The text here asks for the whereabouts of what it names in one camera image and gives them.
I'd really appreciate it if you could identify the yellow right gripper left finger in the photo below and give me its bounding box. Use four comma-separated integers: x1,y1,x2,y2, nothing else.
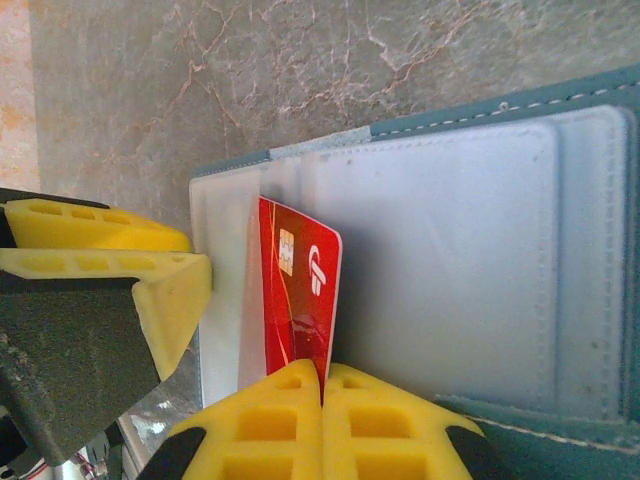
149,357,325,480

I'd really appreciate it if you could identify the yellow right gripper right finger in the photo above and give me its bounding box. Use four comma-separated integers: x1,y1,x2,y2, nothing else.
322,362,504,480

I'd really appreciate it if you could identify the red credit card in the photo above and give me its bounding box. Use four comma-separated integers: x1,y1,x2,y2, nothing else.
256,194,345,392

